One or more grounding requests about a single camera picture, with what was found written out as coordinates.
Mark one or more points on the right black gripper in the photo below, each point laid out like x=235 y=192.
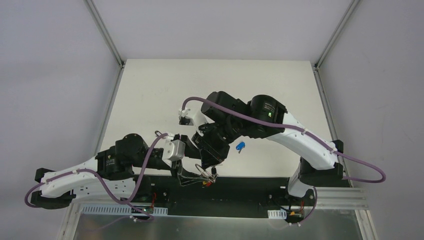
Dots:
x=212 y=145

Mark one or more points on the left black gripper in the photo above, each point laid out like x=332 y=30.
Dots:
x=180 y=167

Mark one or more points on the large silver keyring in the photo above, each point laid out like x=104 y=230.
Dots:
x=206 y=175

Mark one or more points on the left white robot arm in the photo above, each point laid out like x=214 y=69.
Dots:
x=118 y=172

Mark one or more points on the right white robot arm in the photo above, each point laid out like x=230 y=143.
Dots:
x=222 y=119

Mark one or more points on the loose blue tag key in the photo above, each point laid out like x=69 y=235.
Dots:
x=240 y=146

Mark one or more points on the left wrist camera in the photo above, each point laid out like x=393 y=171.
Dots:
x=173 y=149

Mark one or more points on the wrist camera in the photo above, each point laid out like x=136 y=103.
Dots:
x=186 y=117
x=173 y=149

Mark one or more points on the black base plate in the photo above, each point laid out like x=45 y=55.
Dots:
x=228 y=197

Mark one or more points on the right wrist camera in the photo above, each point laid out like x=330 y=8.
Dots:
x=186 y=117

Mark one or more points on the aluminium frame rail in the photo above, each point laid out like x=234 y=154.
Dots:
x=341 y=198

